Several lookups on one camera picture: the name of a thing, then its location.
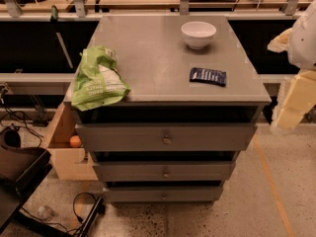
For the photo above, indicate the grey bottom drawer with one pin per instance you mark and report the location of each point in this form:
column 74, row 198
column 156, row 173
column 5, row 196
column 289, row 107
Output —
column 164, row 194

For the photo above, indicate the black power strip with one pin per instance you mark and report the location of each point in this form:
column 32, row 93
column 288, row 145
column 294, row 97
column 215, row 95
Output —
column 97, row 209

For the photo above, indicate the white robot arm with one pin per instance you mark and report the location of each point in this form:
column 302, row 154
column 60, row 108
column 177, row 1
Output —
column 299, row 42

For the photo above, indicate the grey top drawer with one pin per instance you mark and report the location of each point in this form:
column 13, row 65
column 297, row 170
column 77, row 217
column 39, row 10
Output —
column 161, row 137

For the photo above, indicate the grey drawer cabinet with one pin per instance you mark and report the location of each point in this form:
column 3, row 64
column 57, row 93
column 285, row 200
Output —
column 155, row 63

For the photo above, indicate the black bin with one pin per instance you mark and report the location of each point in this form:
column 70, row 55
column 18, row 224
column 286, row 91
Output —
column 21, row 171

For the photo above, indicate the orange ball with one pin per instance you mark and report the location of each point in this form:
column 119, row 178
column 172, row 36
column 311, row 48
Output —
column 75, row 141

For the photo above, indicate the grey drawer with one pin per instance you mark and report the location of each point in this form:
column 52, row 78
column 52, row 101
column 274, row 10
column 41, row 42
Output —
column 164, row 171
column 164, row 194
column 161, row 137

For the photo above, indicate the padded gripper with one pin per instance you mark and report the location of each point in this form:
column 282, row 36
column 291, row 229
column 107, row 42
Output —
column 304, row 44

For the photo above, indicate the green handled screwdriver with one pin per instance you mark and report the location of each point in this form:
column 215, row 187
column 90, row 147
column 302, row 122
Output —
column 54, row 20

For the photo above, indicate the wooden box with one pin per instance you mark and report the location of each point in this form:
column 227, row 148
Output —
column 70, row 163

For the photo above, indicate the dark blue snack packet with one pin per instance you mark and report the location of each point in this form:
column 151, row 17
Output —
column 208, row 76

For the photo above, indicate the grey middle drawer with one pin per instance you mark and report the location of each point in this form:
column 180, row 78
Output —
column 164, row 171

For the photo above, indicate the green chip bag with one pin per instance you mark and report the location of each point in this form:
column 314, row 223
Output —
column 98, row 82

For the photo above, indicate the white ceramic bowl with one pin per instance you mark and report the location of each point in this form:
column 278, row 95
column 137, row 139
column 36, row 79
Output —
column 197, row 34

